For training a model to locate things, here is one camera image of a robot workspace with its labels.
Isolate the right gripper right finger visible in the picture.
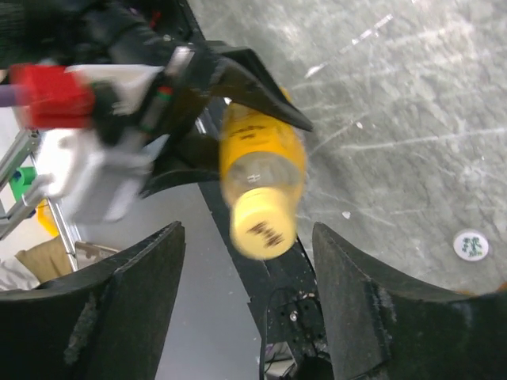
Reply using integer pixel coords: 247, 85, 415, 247
312, 222, 506, 379

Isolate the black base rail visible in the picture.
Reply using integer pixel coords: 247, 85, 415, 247
183, 1, 334, 379

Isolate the white green cap lower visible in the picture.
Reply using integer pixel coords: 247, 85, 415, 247
452, 229, 490, 262

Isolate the yellow bottle cap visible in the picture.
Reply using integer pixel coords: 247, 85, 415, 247
230, 187, 296, 260

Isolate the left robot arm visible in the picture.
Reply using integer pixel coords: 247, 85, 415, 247
1, 1, 313, 197

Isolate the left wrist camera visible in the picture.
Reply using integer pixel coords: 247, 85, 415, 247
7, 63, 171, 223

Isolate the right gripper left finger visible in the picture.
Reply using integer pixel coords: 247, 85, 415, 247
1, 222, 185, 379

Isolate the yellow juice bottle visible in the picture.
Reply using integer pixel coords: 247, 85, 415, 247
218, 86, 308, 238

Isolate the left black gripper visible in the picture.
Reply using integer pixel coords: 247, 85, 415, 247
94, 41, 314, 198

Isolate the brown cap lower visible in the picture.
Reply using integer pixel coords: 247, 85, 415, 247
494, 282, 507, 295

